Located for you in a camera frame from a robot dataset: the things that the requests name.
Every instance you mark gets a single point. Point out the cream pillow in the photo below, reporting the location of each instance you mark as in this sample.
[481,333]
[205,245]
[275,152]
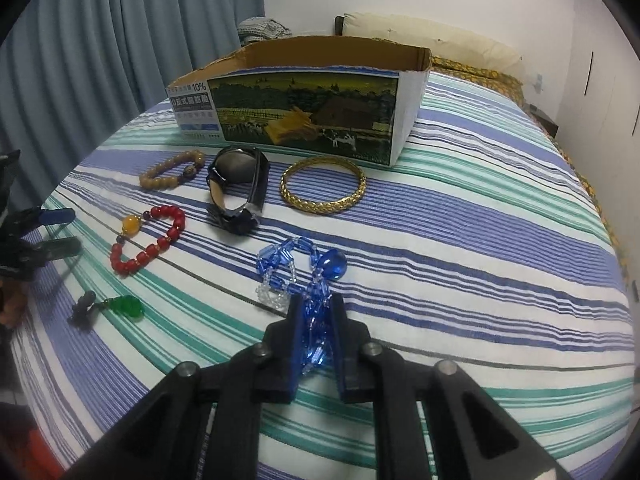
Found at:
[440,40]

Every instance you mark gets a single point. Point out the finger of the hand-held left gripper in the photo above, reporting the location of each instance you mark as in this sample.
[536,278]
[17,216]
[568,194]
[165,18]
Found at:
[55,216]
[57,249]

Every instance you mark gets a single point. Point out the blue-grey curtain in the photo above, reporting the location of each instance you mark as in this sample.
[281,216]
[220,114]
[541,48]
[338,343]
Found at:
[125,35]

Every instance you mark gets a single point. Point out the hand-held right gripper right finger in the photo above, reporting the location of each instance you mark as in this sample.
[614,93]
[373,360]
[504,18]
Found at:
[347,355]

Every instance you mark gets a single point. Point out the dark wooden nightstand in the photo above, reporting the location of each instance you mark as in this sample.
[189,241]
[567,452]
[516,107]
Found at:
[545,120]

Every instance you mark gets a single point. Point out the white wardrobe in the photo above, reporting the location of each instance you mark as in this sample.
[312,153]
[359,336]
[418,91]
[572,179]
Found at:
[605,85]

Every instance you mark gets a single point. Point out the printed cardboard box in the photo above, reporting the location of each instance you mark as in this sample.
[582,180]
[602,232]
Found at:
[300,110]

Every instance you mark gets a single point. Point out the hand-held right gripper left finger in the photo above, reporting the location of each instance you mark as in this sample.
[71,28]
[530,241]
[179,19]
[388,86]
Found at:
[292,355]

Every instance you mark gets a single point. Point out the striped bed sheet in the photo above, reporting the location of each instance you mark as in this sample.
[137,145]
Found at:
[450,260]

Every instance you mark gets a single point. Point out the dark wooden headboard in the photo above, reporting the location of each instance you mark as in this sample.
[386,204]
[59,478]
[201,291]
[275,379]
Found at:
[339,25]

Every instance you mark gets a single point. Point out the black wristwatch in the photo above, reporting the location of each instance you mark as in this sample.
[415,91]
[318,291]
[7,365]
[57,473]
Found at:
[235,165]

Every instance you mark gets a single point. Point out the gold woven bangle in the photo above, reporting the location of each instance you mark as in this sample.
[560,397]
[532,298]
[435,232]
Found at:
[300,202]

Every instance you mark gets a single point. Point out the person's left hand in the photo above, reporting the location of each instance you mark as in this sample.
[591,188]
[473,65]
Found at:
[9,305]

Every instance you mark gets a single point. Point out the pile of clothes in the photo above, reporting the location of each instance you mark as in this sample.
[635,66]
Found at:
[262,30]

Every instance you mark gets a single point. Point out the person's orange pants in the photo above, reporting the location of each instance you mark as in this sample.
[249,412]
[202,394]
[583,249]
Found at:
[42,447]

